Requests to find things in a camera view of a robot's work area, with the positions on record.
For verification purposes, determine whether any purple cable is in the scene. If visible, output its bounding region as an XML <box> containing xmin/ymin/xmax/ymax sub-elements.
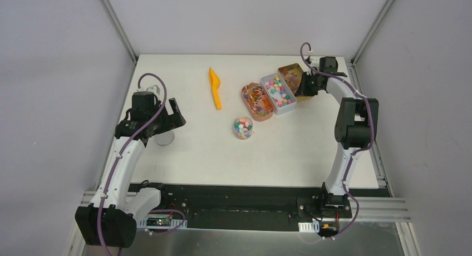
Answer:
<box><xmin>299</xmin><ymin>42</ymin><xmax>376</xmax><ymax>244</ymax></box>
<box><xmin>96</xmin><ymin>72</ymin><xmax>186</xmax><ymax>256</ymax></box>

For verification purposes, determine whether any clear plastic jar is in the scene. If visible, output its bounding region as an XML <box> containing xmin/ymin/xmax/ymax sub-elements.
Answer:
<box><xmin>232</xmin><ymin>116</ymin><xmax>253</xmax><ymax>140</ymax></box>

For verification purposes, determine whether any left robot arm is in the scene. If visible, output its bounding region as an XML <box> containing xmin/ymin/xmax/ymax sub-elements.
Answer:
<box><xmin>75</xmin><ymin>91</ymin><xmax>186</xmax><ymax>248</ymax></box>

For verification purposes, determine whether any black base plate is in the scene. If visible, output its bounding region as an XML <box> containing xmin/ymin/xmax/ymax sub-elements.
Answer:
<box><xmin>128</xmin><ymin>181</ymin><xmax>356</xmax><ymax>232</ymax></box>

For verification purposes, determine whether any aluminium frame rail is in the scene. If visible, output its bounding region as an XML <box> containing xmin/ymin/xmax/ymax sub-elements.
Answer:
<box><xmin>79</xmin><ymin>191</ymin><xmax>412</xmax><ymax>225</ymax></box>

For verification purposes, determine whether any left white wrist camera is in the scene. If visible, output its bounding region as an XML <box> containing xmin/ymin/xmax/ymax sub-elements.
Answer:
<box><xmin>140</xmin><ymin>85</ymin><xmax>161</xmax><ymax>97</ymax></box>

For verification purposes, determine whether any orange tray of lollipops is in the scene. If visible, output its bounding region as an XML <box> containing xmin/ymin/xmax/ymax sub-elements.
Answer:
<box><xmin>241</xmin><ymin>82</ymin><xmax>274</xmax><ymax>122</ymax></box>

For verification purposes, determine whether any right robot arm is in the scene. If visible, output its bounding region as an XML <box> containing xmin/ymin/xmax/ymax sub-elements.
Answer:
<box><xmin>296</xmin><ymin>57</ymin><xmax>379</xmax><ymax>217</ymax></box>

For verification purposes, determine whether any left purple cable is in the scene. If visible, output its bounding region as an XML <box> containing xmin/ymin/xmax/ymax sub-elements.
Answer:
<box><xmin>96</xmin><ymin>72</ymin><xmax>186</xmax><ymax>256</ymax></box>

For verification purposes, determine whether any gold tray of gummies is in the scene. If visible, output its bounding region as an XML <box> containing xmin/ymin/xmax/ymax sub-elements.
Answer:
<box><xmin>277</xmin><ymin>63</ymin><xmax>313</xmax><ymax>101</ymax></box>

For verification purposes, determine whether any white tray of star candies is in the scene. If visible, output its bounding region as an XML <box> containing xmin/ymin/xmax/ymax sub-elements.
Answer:
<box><xmin>260</xmin><ymin>73</ymin><xmax>297</xmax><ymax>115</ymax></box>

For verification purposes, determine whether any yellow plastic scoop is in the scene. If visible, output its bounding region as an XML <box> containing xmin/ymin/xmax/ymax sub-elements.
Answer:
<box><xmin>209</xmin><ymin>67</ymin><xmax>222</xmax><ymax>110</ymax></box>

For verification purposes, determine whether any clear jar lid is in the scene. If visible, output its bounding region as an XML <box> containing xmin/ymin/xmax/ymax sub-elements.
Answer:
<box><xmin>154</xmin><ymin>131</ymin><xmax>175</xmax><ymax>146</ymax></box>

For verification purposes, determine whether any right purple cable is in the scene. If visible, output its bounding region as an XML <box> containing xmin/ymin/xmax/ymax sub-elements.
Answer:
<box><xmin>299</xmin><ymin>42</ymin><xmax>376</xmax><ymax>244</ymax></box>

